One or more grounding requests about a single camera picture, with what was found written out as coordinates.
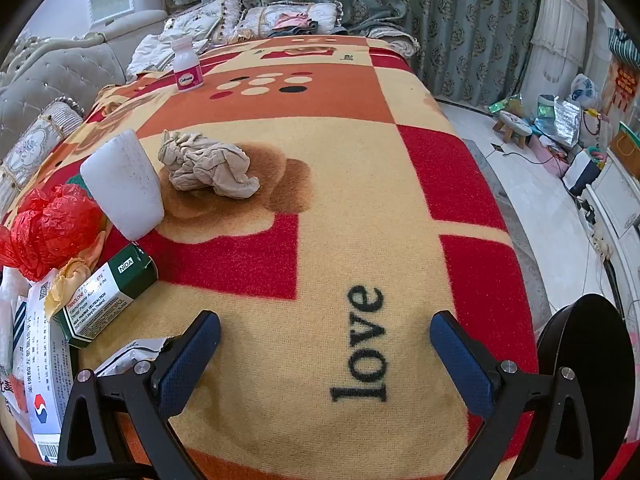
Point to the white blue plastic bag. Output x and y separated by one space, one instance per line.
584 91

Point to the floral fringed cushion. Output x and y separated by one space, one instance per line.
200 20
260 20

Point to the brown paper bag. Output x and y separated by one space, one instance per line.
626 152

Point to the yellow crinkled wrapper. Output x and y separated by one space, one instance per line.
65 280

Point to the white power strip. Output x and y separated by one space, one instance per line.
600 245

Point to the grey tufted sofa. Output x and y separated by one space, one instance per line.
75 70

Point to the white blue medicine box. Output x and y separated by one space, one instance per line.
45 360

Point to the striped bolster cushion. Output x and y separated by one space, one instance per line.
35 150

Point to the dark blue white bag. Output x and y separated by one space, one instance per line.
582 172

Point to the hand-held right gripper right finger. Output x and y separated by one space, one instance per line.
460 360

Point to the white lace curtain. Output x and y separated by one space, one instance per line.
560 25

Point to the silver foil bag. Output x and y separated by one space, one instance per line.
567 122

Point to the green white medicine box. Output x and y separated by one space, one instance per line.
100 300

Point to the crumpled beige cloth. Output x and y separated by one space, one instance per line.
205 165

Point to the green foil bag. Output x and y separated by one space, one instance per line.
505 105

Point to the white cabinet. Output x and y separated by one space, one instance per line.
617 205

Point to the small wooden stool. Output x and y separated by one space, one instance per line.
512 125

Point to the green patterned curtain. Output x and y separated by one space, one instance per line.
450 25

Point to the red plastic bag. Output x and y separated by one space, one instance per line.
45 230

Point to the white pill bottle pink label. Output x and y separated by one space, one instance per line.
186 67

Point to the white foil packet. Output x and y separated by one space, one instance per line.
125 355

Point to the grey rug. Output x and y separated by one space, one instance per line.
510 230

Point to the green striped cloth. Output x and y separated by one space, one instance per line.
625 47

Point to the black round bin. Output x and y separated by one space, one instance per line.
590 340

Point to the red orange printed blanket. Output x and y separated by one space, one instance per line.
350 210

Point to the pile of clothes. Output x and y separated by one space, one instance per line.
295 22

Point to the pink box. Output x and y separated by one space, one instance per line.
547 149

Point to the red wall hanging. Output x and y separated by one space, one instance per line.
622 90

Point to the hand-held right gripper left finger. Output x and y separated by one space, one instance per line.
192 360

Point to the white quilt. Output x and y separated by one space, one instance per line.
155 52

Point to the white foam block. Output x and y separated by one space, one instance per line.
125 185

